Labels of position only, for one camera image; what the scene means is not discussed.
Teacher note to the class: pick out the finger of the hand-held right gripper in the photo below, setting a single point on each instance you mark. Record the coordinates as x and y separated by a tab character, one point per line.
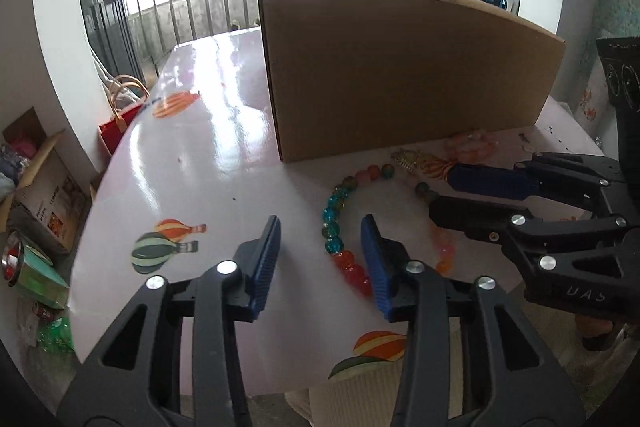
490	183
470	217

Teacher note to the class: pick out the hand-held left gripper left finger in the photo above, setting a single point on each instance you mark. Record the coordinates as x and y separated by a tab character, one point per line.
265	267

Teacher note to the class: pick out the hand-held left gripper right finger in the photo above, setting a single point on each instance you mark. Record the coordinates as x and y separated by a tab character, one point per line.
375	267

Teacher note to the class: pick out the gold brooch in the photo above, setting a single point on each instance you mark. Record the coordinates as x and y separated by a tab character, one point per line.
407	161

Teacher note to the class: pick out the large cardboard box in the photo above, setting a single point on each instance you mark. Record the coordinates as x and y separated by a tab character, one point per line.
400	72

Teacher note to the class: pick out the person's right hand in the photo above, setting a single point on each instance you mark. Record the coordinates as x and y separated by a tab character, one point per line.
592	325

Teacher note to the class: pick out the red gift bag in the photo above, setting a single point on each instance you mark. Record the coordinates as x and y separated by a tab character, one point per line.
117	127

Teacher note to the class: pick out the green plastic bottle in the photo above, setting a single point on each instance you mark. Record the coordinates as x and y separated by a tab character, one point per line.
57	334

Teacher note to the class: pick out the cardboard box with clothes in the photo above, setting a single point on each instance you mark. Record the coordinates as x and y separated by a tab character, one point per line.
55	192

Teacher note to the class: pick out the green carton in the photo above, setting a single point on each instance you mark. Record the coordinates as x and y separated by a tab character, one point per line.
40	277

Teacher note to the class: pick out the metal bowl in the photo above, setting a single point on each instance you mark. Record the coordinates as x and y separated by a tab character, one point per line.
11	257

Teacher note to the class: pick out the dark grey cabinet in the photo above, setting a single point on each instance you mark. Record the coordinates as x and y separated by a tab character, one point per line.
110	32

